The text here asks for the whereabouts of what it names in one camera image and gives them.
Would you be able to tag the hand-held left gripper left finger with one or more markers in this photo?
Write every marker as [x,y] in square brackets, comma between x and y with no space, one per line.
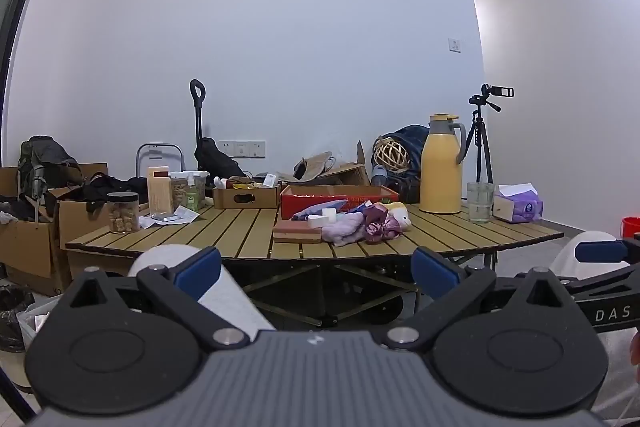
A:
[200,272]

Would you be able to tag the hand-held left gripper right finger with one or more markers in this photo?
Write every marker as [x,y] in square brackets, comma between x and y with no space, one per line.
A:
[432,272]

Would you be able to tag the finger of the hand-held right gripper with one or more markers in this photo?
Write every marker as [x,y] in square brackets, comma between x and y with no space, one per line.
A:
[600,251]

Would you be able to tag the white and yellow plush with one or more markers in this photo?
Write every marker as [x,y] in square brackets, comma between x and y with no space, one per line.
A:
[400,214]

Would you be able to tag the purple scrunched cloth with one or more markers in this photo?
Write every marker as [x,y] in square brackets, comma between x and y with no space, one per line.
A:
[377,222]

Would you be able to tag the pink sponge block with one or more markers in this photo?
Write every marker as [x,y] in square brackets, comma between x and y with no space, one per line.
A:
[297,232]

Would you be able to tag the white sponge block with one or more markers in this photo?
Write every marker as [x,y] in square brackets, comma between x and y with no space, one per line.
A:
[320,219]

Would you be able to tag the red cardboard box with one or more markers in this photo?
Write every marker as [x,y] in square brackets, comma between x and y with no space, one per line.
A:
[320,202]

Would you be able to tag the person's right hand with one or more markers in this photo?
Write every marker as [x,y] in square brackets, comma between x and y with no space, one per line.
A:
[636,349]

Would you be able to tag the red bucket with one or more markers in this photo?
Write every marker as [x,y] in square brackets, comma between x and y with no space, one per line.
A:
[631,227]

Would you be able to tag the slatted wooden folding table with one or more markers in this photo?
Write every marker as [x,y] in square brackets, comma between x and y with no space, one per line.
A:
[240,232]

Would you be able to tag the white paper sheet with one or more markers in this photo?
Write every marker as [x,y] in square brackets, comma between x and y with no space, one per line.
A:
[187,214]

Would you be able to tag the small clear plastic packet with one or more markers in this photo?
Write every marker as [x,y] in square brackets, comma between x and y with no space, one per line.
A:
[164,217]

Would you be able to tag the green pump bottle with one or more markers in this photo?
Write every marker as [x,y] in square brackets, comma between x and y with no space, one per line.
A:
[192,194]

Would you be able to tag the clear drinking glass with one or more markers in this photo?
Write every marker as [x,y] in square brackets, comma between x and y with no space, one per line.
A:
[480,204]

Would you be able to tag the clear snack container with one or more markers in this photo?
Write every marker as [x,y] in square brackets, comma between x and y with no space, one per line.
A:
[180,189]

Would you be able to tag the brown cardboard tray box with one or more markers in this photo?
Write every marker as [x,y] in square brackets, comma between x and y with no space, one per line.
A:
[245,198]

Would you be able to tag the black duffel bag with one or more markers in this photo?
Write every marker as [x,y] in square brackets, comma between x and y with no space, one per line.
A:
[405,189]

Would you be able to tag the purple tissue pack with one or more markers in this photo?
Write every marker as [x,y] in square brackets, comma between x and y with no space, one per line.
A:
[520,207]

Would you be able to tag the tall wooden box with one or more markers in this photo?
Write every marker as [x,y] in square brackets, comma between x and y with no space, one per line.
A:
[159,189]

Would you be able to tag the cookie jar with black lid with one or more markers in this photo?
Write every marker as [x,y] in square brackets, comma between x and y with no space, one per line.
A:
[123,214]

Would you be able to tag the yellow thermos jug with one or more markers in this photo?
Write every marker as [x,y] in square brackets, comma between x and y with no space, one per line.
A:
[440,172]

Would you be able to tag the grey blue water bottle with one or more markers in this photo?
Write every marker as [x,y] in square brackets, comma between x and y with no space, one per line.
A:
[378,175]

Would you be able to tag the black trolley with bag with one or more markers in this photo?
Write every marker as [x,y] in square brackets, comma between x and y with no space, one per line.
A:
[212,159]

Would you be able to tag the woven rattan ball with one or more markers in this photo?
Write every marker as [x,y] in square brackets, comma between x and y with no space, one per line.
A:
[392,156]

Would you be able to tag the black clothing pile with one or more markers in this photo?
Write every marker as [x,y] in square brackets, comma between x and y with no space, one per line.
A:
[107,188]

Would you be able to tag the white folding chair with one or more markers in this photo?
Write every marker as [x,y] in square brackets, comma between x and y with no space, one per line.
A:
[150,157]

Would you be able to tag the open cardboard box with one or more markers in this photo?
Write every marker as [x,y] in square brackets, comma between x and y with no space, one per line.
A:
[350,174]

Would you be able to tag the blue denim garment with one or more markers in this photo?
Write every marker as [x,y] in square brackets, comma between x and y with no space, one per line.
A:
[412,142]

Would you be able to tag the brown paper bag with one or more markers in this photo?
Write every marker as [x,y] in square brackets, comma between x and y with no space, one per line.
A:
[317,167]

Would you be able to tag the large brown cardboard box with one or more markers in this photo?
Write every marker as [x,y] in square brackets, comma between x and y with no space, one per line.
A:
[25,247]

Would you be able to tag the grey green backpack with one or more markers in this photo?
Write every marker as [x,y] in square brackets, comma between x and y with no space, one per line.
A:
[42,164]

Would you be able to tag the black trash bag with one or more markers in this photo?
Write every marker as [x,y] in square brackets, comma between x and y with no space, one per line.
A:
[12,312]

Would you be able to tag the white wall outlet strip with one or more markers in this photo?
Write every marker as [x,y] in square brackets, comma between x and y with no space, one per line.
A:
[245,148]

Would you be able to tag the black tripod with camera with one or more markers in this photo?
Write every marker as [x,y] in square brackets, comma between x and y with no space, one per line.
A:
[482,137]

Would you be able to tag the white wall switch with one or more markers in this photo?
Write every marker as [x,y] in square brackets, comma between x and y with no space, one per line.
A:
[454,45]

